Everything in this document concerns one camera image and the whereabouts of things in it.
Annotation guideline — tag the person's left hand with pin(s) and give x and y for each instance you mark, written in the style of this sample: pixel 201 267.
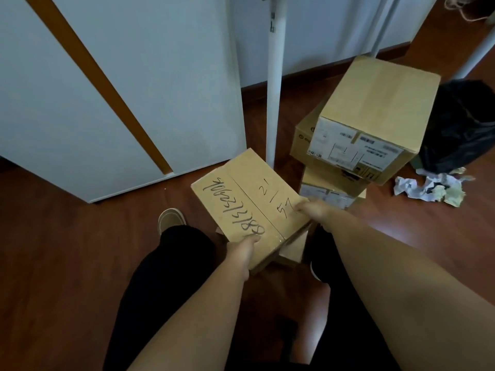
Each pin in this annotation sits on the person's left hand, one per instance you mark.
pixel 241 255

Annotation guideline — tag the person's right hand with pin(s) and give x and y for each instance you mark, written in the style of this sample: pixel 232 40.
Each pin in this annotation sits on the person's right hand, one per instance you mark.
pixel 319 210

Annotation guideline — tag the cardboard box with white labels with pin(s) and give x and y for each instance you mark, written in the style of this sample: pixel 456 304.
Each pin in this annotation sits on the cardboard box with white labels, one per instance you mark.
pixel 328 197

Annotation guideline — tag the small cardboard box black print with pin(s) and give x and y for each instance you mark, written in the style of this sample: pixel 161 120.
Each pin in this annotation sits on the small cardboard box black print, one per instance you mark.
pixel 292 253

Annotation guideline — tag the cardboard box with handwritten marks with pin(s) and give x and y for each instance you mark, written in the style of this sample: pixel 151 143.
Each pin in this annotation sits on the cardboard box with handwritten marks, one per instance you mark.
pixel 247 204

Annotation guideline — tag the cardboard box with dashed label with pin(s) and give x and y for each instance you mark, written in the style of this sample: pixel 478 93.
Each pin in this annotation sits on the cardboard box with dashed label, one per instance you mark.
pixel 303 144

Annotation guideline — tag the paper pieces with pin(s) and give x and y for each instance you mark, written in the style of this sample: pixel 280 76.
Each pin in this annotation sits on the paper pieces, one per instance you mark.
pixel 425 187

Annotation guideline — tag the long cardboard box end labels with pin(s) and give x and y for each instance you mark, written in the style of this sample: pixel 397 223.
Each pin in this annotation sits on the long cardboard box end labels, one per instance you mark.
pixel 379 100

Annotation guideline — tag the person's left forearm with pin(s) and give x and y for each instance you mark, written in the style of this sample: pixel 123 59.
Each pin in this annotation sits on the person's left forearm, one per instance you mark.
pixel 193 324

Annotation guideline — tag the person's right forearm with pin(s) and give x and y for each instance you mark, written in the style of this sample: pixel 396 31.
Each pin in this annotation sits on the person's right forearm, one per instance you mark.
pixel 406 297

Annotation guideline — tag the person's right beige shoe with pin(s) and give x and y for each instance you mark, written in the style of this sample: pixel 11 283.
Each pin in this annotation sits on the person's right beige shoe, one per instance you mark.
pixel 315 271

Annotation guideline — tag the person's beige shoe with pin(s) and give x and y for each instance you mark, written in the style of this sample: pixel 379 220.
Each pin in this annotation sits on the person's beige shoe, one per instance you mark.
pixel 170 220
pixel 315 271

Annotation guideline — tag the person's black trousers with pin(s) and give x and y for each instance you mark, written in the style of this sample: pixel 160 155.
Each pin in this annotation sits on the person's black trousers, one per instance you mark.
pixel 166 274

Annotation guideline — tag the person's left beige shoe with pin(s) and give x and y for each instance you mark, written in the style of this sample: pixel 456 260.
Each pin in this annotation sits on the person's left beige shoe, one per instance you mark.
pixel 170 220

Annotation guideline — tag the white cabinet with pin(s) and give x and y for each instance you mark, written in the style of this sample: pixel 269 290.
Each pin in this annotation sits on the white cabinet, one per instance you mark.
pixel 174 73

